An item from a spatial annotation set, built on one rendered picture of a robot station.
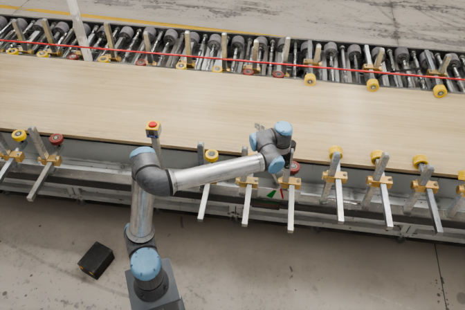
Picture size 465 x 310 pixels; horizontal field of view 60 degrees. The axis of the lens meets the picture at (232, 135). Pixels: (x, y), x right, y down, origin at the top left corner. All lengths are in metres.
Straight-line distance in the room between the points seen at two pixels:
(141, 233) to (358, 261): 1.71
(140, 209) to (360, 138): 1.47
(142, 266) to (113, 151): 0.97
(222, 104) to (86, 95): 0.97
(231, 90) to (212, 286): 1.39
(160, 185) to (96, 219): 1.77
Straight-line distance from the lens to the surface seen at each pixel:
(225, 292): 3.02
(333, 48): 3.60
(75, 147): 2.96
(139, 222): 2.11
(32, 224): 3.60
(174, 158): 2.74
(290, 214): 2.31
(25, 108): 3.12
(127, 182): 2.69
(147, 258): 2.18
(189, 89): 2.97
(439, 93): 3.25
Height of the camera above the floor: 2.77
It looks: 46 degrees down
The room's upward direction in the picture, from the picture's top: 1 degrees clockwise
